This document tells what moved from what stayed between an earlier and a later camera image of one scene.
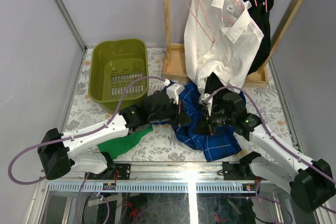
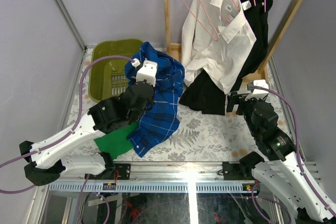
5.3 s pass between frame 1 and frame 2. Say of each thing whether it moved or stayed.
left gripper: moved
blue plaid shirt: moved
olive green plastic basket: stayed
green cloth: stayed
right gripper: moved
